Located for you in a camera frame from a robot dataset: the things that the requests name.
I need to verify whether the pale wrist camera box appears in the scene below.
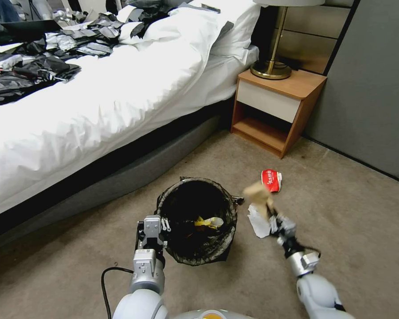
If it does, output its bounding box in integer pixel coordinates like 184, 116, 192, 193
143, 215, 162, 241

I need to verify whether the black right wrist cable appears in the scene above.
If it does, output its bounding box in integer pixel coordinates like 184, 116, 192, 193
294, 241, 322, 259

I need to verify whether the white pillow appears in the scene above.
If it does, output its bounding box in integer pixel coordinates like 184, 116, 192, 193
211, 2, 262, 64

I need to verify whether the grey and black cloth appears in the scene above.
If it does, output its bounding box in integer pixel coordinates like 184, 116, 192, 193
118, 2, 195, 44

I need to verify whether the pile of black silver bags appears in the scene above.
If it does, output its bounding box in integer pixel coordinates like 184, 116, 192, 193
0, 0, 127, 109

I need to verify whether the grey bed frame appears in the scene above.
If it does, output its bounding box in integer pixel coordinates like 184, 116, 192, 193
0, 98, 236, 254

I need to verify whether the wooden nightstand with white drawer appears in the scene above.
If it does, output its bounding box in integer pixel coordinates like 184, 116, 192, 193
230, 69, 329, 160

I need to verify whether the trash bin with black bag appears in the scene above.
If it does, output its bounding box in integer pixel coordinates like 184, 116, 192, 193
156, 175, 246, 267

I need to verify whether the white robot front shell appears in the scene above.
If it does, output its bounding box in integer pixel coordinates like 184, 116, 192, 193
172, 308, 254, 319

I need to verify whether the white bed duvet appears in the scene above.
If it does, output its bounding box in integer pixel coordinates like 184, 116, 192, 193
0, 0, 262, 222

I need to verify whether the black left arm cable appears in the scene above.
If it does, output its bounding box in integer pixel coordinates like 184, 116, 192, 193
101, 266, 136, 319

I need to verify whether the crumpled white paper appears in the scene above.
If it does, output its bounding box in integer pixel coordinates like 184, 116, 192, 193
246, 203, 277, 239

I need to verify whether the yellow wrapper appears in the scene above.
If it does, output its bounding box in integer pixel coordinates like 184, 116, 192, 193
194, 215, 217, 230

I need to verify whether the brass table lamp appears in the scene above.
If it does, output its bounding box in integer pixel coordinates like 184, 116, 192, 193
250, 0, 326, 81

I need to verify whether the beige padded headboard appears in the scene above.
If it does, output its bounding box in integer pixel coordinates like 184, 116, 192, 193
249, 0, 354, 76

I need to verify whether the brown paper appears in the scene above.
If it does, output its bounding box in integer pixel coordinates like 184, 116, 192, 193
243, 181, 276, 219

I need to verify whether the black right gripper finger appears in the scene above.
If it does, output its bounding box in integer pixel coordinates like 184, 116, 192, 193
265, 198, 284, 237
276, 214, 298, 238

